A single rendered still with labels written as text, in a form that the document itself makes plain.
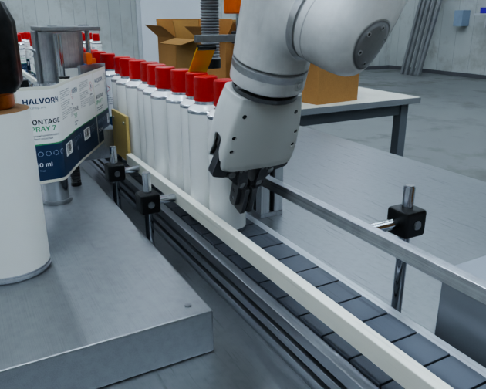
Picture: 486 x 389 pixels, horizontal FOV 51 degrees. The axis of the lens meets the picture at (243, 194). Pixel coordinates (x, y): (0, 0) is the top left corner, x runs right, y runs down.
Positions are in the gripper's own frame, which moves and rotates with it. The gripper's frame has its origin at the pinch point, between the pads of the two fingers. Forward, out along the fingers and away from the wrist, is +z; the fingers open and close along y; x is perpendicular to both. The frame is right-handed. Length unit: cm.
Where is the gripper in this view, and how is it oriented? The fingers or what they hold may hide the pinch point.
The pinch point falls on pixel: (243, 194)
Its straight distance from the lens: 66.1
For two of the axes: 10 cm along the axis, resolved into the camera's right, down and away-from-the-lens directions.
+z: -1.7, 7.9, 5.9
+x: 4.5, 5.9, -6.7
